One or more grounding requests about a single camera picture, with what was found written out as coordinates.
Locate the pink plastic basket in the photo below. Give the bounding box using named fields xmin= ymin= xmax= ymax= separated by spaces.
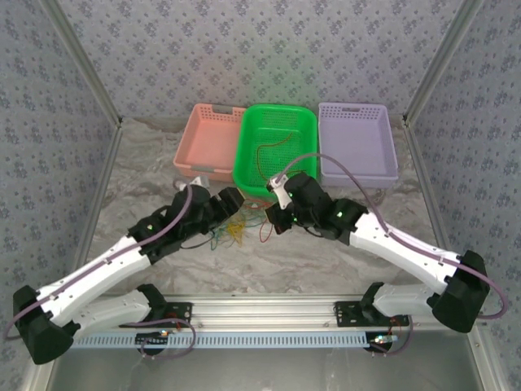
xmin=173 ymin=103 xmax=247 ymax=183

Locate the green plastic basket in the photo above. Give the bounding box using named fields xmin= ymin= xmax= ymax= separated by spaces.
xmin=232 ymin=103 xmax=318 ymax=200

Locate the purple plastic basket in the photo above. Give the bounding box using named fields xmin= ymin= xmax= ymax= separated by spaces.
xmin=317 ymin=101 xmax=400 ymax=189

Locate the small black electronics board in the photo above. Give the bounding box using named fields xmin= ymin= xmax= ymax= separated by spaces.
xmin=135 ymin=330 xmax=171 ymax=348
xmin=367 ymin=332 xmax=399 ymax=352

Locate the grey steel panel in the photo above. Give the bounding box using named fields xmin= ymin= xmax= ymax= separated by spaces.
xmin=48 ymin=345 xmax=485 ymax=391

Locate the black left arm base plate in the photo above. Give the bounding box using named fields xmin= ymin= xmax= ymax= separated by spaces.
xmin=162 ymin=301 xmax=193 ymax=325

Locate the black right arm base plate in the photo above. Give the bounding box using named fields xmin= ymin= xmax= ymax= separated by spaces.
xmin=334 ymin=301 xmax=367 ymax=327

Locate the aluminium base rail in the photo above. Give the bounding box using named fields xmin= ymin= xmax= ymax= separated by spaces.
xmin=109 ymin=293 xmax=412 ymax=329

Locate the white slotted cable duct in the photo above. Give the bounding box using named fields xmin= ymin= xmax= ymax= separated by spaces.
xmin=72 ymin=330 xmax=378 ymax=349

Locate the aluminium frame post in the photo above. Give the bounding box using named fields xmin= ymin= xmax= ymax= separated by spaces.
xmin=42 ymin=0 xmax=124 ymax=128
xmin=401 ymin=0 xmax=485 ymax=125

